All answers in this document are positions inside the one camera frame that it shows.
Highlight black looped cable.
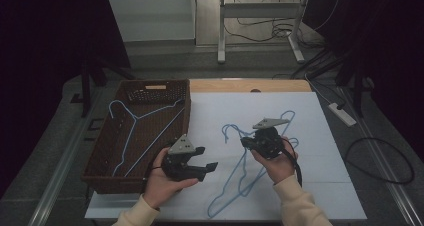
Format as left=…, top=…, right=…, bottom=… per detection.
left=344, top=137, right=416, bottom=186

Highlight white table sheet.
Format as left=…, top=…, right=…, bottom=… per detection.
left=84, top=91, right=368, bottom=221

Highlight person's left hand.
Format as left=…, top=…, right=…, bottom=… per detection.
left=142, top=147, right=200, bottom=210

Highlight white power strip cable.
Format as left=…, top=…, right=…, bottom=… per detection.
left=304, top=73, right=334, bottom=107

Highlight black metal stand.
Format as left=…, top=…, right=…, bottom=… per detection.
left=70, top=45, right=137, bottom=119
left=334, top=50, right=375, bottom=119

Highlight white metal desk frame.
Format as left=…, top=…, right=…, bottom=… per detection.
left=216, top=0, right=313, bottom=66

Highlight tangled black floor cables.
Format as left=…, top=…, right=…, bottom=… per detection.
left=222, top=0, right=323, bottom=50

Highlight white panel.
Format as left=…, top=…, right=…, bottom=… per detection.
left=106, top=0, right=196, bottom=43

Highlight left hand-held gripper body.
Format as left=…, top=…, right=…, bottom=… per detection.
left=161, top=133, right=207, bottom=183

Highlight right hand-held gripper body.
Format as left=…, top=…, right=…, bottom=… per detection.
left=251, top=117, right=291, bottom=160

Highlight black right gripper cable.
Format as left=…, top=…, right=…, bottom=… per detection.
left=281, top=137, right=304, bottom=188

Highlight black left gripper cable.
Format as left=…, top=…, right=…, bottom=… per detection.
left=142, top=151, right=165, bottom=184

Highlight blue wire clothes hanger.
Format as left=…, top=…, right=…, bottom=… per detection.
left=206, top=137, right=300, bottom=219
left=107, top=97, right=186, bottom=178
left=221, top=109, right=297, bottom=198

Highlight white power strip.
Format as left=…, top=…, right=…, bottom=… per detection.
left=327, top=102, right=358, bottom=128

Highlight brown woven basket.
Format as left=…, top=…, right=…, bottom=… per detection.
left=81, top=79, right=192, bottom=195

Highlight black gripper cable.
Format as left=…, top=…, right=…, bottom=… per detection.
left=142, top=151, right=165, bottom=184
left=281, top=137, right=304, bottom=188

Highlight person's right hand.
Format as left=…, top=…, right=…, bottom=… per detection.
left=250, top=136, right=300, bottom=186

